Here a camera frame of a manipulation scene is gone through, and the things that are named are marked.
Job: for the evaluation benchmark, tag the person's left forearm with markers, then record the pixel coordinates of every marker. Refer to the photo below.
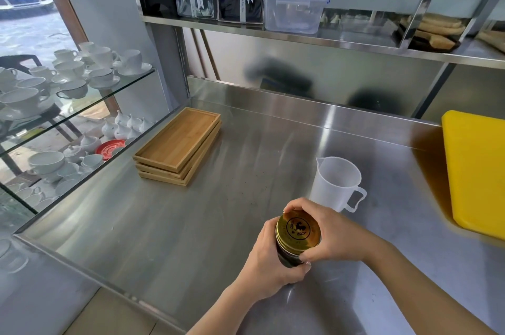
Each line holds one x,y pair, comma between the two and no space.
221,313

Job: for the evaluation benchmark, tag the clear container with blue lid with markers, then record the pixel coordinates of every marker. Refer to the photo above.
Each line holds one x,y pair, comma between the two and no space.
294,9

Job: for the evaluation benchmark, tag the person's right hand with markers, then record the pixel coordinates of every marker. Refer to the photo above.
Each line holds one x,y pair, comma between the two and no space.
343,236

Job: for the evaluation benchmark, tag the gold round jar lid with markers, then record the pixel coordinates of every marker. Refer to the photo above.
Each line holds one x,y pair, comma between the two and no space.
298,230

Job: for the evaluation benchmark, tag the red saucer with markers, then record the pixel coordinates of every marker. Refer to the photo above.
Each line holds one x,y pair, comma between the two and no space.
110,149

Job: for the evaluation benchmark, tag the group of white teapots bowls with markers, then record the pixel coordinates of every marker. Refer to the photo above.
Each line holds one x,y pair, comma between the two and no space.
51,161

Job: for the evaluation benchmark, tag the black chair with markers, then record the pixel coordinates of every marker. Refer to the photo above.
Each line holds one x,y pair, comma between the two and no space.
19,60

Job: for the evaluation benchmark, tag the clear plastic measuring jug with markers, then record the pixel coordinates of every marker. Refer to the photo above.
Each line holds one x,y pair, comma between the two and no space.
331,180

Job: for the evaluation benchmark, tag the group of white cups saucers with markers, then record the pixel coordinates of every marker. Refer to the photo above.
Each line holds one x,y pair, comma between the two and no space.
71,70

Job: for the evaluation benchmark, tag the pile of wooden utensils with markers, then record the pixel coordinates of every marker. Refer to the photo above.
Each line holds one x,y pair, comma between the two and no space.
434,30

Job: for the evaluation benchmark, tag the person's left hand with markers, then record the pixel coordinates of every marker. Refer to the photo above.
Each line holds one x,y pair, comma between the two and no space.
262,267

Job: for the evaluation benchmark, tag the person's right thumb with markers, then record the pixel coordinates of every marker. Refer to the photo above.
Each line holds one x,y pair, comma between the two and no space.
313,254

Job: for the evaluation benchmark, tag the stainless steel wall shelf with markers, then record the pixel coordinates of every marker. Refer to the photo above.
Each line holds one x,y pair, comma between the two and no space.
355,45

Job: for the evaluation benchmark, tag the yellow cutting board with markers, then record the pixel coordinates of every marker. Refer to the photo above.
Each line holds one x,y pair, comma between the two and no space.
477,169

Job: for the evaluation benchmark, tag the bamboo serving tray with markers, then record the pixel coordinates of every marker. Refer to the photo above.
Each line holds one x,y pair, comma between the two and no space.
199,163
197,175
177,137

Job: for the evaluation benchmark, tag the dark round tin jar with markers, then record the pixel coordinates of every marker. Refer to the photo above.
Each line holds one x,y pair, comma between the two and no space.
288,257

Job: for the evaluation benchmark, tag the glass display shelf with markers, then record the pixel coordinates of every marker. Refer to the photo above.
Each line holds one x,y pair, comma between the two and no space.
132,82
79,185

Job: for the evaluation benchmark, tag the person's right forearm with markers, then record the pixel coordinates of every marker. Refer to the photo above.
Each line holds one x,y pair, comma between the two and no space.
418,287

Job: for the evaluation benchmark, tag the person's left thumb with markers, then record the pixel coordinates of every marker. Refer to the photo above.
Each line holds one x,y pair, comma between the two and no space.
296,272

